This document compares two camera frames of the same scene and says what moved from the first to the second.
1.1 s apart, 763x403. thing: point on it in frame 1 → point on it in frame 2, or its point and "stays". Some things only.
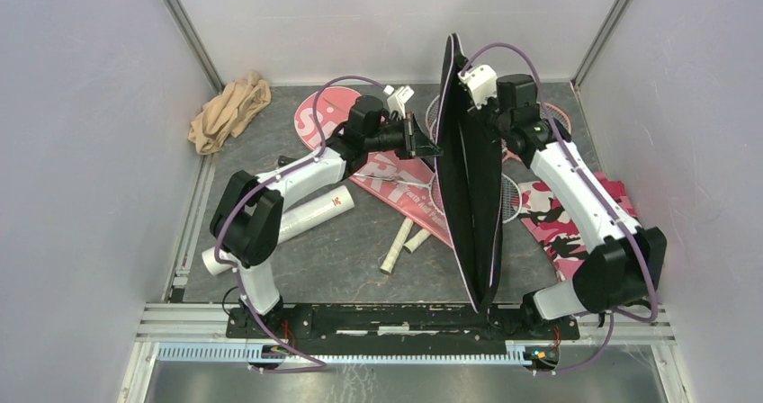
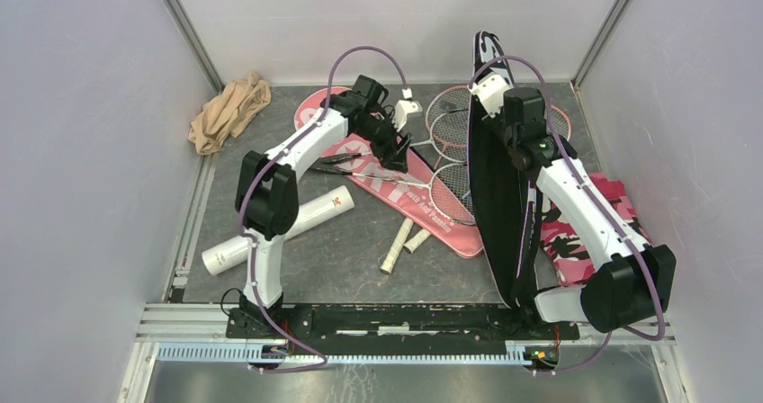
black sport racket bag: (470, 181) → (505, 198)
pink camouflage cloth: (552, 228) stays
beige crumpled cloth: (228, 113) stays
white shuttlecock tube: (298, 216) stays
